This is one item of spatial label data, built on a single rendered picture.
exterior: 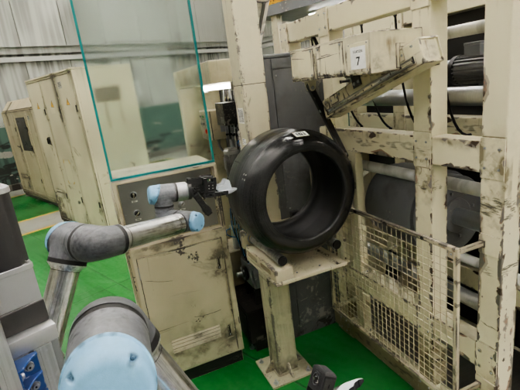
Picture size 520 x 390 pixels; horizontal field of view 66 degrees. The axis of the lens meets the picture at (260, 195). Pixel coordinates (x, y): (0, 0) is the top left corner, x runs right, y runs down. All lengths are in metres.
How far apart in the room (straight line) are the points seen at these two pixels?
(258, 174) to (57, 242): 0.76
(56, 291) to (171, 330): 1.17
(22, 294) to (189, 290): 1.55
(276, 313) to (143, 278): 0.75
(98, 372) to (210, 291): 1.88
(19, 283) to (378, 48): 1.31
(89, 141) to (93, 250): 3.72
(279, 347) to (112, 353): 1.95
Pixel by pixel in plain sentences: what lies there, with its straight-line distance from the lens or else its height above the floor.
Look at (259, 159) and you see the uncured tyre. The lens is 1.64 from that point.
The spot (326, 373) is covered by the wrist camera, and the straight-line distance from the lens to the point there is 0.78.
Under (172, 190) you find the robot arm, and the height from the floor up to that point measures 1.29.
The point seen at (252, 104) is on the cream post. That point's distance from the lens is 2.00.
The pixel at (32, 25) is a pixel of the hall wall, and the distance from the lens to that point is 11.10.
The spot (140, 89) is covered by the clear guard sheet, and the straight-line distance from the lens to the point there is 2.15.
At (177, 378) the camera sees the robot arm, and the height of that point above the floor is 1.17.
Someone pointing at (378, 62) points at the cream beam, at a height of 1.67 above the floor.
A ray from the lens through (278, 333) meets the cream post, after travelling 2.42.
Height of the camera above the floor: 1.66
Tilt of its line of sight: 15 degrees down
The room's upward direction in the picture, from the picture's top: 7 degrees counter-clockwise
